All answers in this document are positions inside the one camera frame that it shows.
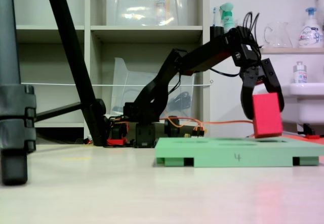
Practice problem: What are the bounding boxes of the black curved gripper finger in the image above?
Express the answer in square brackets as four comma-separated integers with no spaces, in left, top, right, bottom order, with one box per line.
[240,76,263,120]

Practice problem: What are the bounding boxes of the black holed gripper finger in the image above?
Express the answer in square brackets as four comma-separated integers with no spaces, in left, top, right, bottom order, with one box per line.
[260,58,285,113]

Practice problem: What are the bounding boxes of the black gripper wire loops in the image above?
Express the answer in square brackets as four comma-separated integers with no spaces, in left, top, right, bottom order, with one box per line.
[242,11,262,59]

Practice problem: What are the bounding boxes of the clear glass pitcher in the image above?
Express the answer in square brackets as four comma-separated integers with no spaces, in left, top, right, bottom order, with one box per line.
[264,21,292,49]

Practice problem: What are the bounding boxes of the black cup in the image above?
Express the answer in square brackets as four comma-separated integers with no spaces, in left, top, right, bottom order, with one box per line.
[210,26,225,42]

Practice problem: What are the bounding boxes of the white soap pump bottle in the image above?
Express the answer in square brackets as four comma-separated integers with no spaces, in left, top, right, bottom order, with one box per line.
[297,7,324,49]

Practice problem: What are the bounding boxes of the clear plastic storage box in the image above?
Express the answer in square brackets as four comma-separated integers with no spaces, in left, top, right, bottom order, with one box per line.
[104,0,190,27]

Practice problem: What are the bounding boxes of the green shape sorting board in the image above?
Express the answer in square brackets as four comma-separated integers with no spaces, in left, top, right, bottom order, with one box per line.
[153,137,324,168]

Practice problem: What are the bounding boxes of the red square block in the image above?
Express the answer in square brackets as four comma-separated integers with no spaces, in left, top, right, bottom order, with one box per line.
[252,92,284,140]

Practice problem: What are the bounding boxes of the thin orange wire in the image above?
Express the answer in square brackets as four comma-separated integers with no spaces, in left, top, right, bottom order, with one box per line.
[165,117,255,134]

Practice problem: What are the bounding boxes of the green spray bottle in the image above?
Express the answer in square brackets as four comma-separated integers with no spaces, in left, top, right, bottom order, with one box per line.
[219,2,239,34]

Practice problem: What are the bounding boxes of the small black red clamp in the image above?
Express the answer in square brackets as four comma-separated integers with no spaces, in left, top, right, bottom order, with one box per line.
[302,123,320,140]

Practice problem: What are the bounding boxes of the small clear bottle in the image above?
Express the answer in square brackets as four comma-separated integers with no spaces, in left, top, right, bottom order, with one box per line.
[293,61,308,84]

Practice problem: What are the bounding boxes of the white sink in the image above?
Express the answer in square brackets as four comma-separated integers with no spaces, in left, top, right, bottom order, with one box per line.
[257,82,324,132]

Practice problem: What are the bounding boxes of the black tripod brace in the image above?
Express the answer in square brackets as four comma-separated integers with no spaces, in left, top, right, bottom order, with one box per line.
[34,102,83,123]

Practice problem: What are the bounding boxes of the pale shelf unit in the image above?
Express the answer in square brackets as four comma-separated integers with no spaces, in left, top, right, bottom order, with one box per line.
[11,0,211,131]

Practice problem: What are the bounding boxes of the black tripod leg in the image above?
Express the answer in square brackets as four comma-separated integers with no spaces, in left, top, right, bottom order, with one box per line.
[0,0,37,187]
[43,0,107,147]

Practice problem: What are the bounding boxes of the clear plastic bin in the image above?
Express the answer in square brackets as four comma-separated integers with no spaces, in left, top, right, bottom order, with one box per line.
[110,57,196,120]

